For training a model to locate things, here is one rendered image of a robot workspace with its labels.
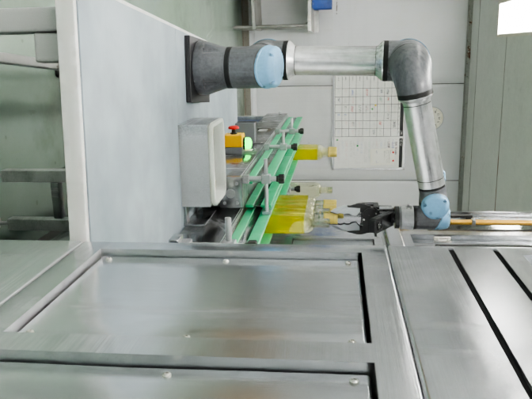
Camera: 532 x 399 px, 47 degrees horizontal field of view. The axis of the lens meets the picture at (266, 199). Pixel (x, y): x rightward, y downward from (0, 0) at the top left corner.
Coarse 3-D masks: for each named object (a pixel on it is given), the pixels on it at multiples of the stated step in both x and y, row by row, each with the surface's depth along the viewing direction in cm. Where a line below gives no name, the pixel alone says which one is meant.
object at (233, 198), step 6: (228, 180) 181; (234, 180) 181; (240, 180) 181; (228, 186) 182; (234, 186) 181; (240, 186) 181; (228, 192) 182; (234, 192) 181; (240, 192) 182; (222, 198) 183; (228, 198) 183; (234, 198) 182; (240, 198) 182; (222, 204) 183; (228, 204) 183; (234, 204) 183; (240, 204) 183
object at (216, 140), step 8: (216, 120) 166; (208, 128) 160; (216, 128) 175; (208, 136) 160; (216, 136) 175; (224, 136) 176; (208, 144) 161; (216, 144) 176; (224, 144) 176; (216, 152) 176; (224, 152) 176; (216, 160) 177; (224, 160) 177; (216, 168) 177; (224, 168) 177; (216, 176) 178; (224, 176) 178; (216, 184) 179; (224, 184) 179; (216, 192) 175; (224, 192) 177; (216, 200) 166
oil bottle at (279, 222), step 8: (272, 216) 187; (280, 216) 186; (288, 216) 186; (296, 216) 186; (304, 216) 186; (312, 216) 187; (272, 224) 187; (280, 224) 187; (288, 224) 186; (296, 224) 186; (304, 224) 186; (312, 224) 186; (264, 232) 188; (272, 232) 188; (280, 232) 187; (288, 232) 187; (296, 232) 187; (304, 232) 186
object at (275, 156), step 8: (288, 120) 335; (296, 120) 334; (288, 128) 305; (296, 128) 302; (280, 136) 276; (288, 136) 275; (272, 144) 254; (288, 144) 253; (264, 152) 235; (272, 152) 236; (280, 152) 234; (272, 160) 218; (280, 160) 218; (256, 168) 204; (272, 168) 203
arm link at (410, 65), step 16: (400, 48) 167; (416, 48) 164; (400, 64) 164; (416, 64) 162; (400, 80) 164; (416, 80) 162; (400, 96) 165; (416, 96) 162; (416, 112) 165; (432, 112) 167; (416, 128) 167; (432, 128) 167; (416, 144) 169; (432, 144) 168; (416, 160) 171; (432, 160) 169; (416, 176) 174; (432, 176) 170; (432, 192) 172; (432, 208) 172; (448, 208) 171
